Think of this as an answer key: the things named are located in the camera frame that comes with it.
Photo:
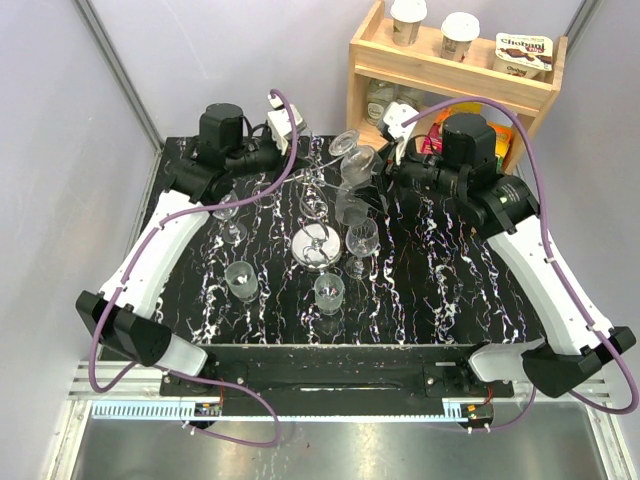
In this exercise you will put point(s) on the white paper cup right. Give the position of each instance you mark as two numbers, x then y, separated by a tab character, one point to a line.
459	30

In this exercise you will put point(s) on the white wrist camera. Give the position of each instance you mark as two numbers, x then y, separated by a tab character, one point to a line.
397	120
279	123

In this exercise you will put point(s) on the white paper cup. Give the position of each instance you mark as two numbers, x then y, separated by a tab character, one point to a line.
459	30
407	16

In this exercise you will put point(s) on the pink sponge box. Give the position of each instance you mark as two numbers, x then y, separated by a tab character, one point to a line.
432	143

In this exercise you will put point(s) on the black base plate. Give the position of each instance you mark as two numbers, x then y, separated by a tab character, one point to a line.
334	381

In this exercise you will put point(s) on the clear wine glass left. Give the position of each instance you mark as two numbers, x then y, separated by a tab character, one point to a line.
232	230

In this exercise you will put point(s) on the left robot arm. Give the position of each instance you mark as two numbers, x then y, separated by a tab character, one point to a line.
119	315

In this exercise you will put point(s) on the clear wine glass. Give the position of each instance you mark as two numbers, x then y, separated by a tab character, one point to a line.
361	241
232	230

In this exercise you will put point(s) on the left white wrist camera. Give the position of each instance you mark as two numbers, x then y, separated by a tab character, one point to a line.
279	123

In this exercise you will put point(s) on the ribbed glass front centre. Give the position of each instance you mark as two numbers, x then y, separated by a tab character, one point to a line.
329	293

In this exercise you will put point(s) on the ribbed glass front left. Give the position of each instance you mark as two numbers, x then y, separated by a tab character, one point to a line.
242	281

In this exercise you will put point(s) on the chrome wine glass rack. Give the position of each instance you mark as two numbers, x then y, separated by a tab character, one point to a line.
315	244

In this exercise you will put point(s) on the ribbed stemmed glass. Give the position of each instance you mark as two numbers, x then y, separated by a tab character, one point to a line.
353	158
349	210

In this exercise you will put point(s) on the green orange sponge box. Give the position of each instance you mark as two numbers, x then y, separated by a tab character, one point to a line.
504	137

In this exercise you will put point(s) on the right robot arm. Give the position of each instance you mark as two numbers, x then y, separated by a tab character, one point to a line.
578	339

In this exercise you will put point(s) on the wooden shelf unit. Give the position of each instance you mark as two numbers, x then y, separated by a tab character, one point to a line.
373	55

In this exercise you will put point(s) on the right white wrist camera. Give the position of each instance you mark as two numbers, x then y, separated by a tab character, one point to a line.
397	120

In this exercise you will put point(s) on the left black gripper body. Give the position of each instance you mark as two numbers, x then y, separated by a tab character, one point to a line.
285	154

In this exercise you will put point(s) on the clear wine glass centre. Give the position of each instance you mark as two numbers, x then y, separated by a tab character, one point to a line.
361	241

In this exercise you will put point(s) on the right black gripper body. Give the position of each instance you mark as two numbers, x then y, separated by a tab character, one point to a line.
394	173

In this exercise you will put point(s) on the white paper cup left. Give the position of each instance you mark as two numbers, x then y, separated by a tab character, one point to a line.
407	16

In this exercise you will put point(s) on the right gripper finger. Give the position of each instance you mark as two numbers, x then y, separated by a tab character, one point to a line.
374	201
375	163

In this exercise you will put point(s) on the Chobani yogurt cup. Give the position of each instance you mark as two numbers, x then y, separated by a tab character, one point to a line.
522	55

